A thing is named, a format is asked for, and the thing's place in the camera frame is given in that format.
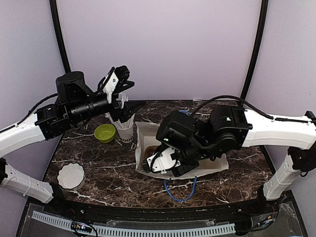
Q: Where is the green plastic bowl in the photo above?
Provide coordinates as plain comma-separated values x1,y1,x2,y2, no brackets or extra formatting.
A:
94,124,116,143

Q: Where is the white slotted cable duct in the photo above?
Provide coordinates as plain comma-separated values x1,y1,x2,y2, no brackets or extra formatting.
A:
32,211,236,237

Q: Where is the paper cup holding straws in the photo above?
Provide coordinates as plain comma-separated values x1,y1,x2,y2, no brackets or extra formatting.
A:
116,124,134,143

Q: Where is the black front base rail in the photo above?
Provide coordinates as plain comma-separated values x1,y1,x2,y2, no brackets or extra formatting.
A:
27,190,292,225

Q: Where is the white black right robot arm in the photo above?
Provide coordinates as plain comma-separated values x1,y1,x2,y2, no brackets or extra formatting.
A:
146,100,316,214

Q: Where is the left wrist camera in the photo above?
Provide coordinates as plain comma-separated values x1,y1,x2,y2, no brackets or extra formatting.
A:
97,65,130,104

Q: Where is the right black frame post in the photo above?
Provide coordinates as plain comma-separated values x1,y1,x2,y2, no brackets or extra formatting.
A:
240,0,269,99

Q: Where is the blue checkered paper bag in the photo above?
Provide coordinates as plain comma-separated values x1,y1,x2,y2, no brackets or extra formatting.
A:
135,111,229,181

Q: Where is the white straw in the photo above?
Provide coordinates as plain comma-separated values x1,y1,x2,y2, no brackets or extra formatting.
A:
120,93,129,103
105,113,115,124

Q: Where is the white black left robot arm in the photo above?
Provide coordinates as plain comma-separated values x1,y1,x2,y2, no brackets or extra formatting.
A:
0,66,146,215

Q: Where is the brown cardboard cup carrier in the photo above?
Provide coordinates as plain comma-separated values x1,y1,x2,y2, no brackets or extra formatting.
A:
144,146,158,158

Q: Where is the white fluted ceramic dish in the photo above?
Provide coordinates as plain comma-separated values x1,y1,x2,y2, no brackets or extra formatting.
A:
57,163,85,191

